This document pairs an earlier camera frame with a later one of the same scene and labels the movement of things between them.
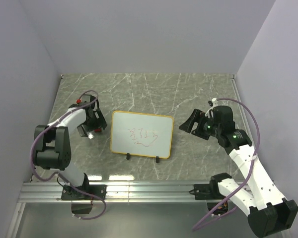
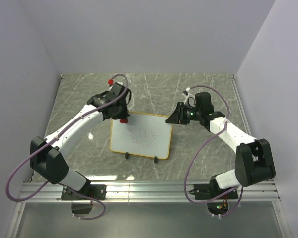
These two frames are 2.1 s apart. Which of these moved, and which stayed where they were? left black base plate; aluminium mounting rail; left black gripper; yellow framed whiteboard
Moved: left black gripper
Stayed: yellow framed whiteboard; left black base plate; aluminium mounting rail
